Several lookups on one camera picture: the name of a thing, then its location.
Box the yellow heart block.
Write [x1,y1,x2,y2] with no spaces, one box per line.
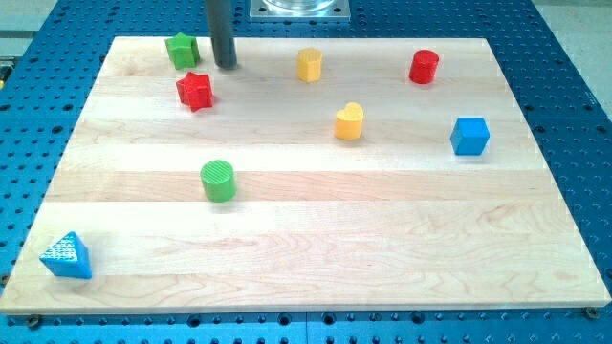
[334,102,364,140]

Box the yellow hexagon block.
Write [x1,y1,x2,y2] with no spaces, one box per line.
[296,48,323,82]

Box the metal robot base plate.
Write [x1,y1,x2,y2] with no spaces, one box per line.
[249,0,351,22]

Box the green star block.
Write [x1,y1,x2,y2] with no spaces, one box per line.
[164,32,200,70]

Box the blue triangle block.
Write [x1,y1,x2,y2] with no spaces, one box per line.
[39,231,93,279]

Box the light wooden board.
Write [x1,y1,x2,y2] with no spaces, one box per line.
[1,36,610,315]

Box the blue cube block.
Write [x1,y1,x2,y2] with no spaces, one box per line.
[449,118,490,156]

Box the red cylinder block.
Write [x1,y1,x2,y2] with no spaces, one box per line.
[408,50,440,84]

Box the red star block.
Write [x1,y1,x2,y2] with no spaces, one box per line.
[176,72,214,112]

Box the green cylinder block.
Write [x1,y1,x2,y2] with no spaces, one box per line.
[200,160,236,203]

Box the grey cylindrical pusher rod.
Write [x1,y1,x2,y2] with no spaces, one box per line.
[205,0,237,70]

